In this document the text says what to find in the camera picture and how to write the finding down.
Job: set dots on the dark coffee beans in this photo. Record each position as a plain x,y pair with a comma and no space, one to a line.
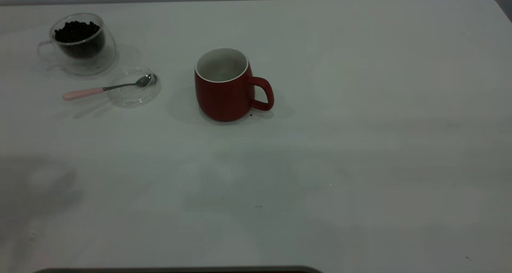
78,35

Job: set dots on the clear double-wall glass cup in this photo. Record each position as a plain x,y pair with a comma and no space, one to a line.
90,65

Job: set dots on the red ceramic mug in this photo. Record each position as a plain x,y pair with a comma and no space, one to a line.
224,99

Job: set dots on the clear round glass lid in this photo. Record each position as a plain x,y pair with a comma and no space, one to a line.
134,97

